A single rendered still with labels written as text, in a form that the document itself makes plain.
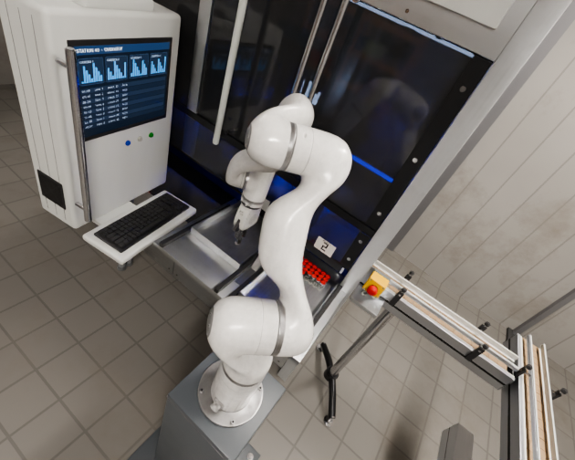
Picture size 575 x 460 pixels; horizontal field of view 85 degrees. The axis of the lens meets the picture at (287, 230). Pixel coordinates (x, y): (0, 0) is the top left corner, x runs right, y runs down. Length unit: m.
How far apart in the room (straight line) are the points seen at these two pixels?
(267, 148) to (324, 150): 0.11
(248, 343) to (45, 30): 0.91
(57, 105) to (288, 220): 0.80
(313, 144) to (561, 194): 2.57
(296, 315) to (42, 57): 0.94
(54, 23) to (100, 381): 1.54
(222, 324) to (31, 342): 1.58
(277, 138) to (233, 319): 0.36
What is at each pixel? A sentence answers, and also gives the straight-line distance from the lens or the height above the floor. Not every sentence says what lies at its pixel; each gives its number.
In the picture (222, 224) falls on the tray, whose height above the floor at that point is 0.88.
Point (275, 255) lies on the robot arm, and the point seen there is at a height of 1.39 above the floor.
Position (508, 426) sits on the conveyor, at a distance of 1.53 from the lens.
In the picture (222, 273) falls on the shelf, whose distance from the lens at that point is 1.24.
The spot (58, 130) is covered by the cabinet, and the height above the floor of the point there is 1.23.
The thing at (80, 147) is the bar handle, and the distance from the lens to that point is 1.19.
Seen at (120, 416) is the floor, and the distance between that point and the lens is 1.92.
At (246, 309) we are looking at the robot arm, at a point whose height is 1.28.
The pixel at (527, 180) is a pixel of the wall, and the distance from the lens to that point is 3.01.
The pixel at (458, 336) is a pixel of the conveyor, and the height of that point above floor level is 0.93.
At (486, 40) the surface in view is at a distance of 1.01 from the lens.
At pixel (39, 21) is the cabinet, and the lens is 1.11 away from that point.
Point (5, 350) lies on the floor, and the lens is 2.16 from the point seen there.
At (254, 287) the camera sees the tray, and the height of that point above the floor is 0.88.
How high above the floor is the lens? 1.83
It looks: 39 degrees down
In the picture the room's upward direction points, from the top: 24 degrees clockwise
